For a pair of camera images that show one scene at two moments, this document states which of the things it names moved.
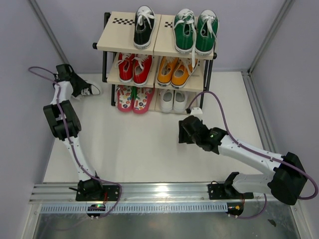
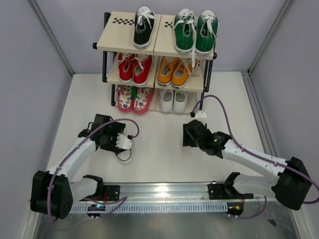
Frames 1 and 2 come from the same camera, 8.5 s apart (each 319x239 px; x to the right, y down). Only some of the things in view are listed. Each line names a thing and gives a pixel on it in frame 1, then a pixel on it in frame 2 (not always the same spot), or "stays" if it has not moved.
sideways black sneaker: x=81 y=87 → x=124 y=156
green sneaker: x=207 y=30 stays
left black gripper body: x=75 y=75 → x=111 y=135
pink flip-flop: x=142 y=96 stays
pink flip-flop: x=125 y=98 stays
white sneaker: x=166 y=100 stays
